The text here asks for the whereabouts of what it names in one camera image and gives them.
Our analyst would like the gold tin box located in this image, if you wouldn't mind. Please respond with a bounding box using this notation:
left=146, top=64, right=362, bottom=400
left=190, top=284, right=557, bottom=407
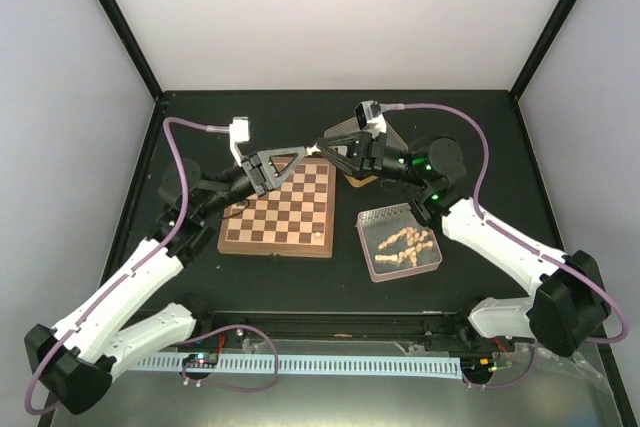
left=323, top=117, right=408, bottom=188

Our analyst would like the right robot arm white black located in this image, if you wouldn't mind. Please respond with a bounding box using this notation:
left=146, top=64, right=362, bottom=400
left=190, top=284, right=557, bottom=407
left=316, top=131, right=611, bottom=357

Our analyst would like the black frame post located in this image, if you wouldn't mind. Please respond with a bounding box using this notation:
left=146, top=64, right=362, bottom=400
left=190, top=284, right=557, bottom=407
left=510, top=0, right=578, bottom=101
left=97, top=0, right=163, bottom=100

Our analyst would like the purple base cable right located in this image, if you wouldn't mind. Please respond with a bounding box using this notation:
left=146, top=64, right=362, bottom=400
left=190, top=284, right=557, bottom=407
left=461, top=336, right=541, bottom=392

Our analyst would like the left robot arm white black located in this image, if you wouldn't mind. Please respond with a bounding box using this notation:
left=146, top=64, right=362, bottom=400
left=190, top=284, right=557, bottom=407
left=24, top=147, right=308, bottom=414

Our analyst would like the wooden chess board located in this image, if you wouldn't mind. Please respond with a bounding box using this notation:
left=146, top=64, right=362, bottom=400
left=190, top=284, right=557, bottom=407
left=217, top=158, right=336, bottom=258

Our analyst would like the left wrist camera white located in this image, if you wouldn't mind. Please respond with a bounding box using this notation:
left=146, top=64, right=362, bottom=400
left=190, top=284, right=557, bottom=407
left=228, top=117, right=251, bottom=166

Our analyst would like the white slotted cable duct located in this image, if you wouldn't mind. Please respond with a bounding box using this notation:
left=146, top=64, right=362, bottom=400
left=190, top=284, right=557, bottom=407
left=131, top=352, right=463, bottom=380

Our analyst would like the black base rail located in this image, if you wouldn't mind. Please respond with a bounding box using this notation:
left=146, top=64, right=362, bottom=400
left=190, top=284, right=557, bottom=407
left=193, top=311, right=472, bottom=340

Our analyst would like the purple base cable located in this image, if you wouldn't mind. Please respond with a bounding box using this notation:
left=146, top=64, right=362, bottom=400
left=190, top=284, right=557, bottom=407
left=461, top=336, right=541, bottom=392
left=179, top=322, right=284, bottom=392

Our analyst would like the right black frame post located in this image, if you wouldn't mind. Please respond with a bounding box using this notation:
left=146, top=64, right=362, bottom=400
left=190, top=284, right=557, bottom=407
left=510, top=0, right=578, bottom=101

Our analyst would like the left black frame post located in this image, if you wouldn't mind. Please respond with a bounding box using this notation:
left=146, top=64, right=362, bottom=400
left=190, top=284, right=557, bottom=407
left=97, top=0, right=163, bottom=100

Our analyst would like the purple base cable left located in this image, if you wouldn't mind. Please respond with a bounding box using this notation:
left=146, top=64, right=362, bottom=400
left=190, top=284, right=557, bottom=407
left=179, top=322, right=284, bottom=392

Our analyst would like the small circuit board left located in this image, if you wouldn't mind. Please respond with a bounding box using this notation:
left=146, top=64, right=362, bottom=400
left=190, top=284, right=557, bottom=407
left=182, top=353, right=218, bottom=369

